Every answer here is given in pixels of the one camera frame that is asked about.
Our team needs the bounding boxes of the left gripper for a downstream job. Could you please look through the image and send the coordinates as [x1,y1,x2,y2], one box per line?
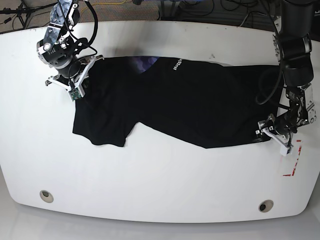
[253,113,298,147]

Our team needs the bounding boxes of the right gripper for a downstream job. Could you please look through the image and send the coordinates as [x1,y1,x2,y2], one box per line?
[45,55,104,97]

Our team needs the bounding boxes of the black graphic T-shirt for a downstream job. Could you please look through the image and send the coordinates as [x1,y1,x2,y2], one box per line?
[72,57,282,149]

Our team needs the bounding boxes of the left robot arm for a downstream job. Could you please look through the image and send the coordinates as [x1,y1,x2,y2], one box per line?
[255,0,318,156]

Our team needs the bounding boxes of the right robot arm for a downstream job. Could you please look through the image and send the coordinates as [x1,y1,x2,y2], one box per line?
[36,0,104,101]

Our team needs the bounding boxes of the red tape rectangle marking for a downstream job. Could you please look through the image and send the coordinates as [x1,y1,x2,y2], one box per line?
[280,139,304,177]

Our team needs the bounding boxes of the black tripod stand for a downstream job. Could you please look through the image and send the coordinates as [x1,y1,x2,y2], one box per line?
[0,0,56,30]

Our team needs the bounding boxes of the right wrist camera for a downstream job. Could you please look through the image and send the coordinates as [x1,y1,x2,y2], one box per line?
[68,88,82,101]

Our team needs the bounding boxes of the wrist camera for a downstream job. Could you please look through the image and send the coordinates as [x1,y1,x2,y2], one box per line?
[280,145,294,157]
[68,88,82,101]

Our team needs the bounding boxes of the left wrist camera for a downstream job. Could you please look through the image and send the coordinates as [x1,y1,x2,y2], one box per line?
[280,145,294,157]

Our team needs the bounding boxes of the black arm cable loop left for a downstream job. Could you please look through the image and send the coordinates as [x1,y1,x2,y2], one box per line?
[255,67,286,106]

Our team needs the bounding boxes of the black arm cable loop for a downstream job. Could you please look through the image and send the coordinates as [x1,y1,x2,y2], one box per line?
[255,67,286,106]
[74,0,100,55]

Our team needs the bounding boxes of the right table cable grommet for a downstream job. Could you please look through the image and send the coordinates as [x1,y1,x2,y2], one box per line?
[258,199,274,213]

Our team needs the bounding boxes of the table cable grommet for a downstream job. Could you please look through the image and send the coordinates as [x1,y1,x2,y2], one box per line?
[258,199,274,213]
[39,190,54,204]

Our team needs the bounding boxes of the yellow floor cable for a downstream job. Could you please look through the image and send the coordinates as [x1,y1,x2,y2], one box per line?
[79,0,126,16]

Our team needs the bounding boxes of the left table cable grommet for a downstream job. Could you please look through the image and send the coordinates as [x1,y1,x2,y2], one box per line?
[39,190,54,204]

